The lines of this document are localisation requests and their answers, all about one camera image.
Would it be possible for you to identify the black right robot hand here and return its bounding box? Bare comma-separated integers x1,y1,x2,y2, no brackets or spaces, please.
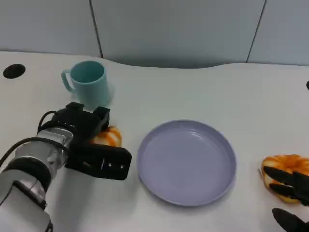
262,166,309,232

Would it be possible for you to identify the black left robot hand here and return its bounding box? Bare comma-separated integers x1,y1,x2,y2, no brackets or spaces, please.
52,102,133,181

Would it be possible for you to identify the orange and white bread roll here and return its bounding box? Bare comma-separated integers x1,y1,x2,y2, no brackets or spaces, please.
261,154,309,204
90,125,123,147

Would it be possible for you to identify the pale green mug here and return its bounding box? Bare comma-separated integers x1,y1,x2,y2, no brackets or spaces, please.
61,60,113,110

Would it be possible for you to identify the lilac plate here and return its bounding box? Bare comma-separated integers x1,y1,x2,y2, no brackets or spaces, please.
137,119,237,208

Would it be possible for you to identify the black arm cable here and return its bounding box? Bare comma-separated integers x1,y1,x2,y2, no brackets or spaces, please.
0,137,66,167
37,110,57,133

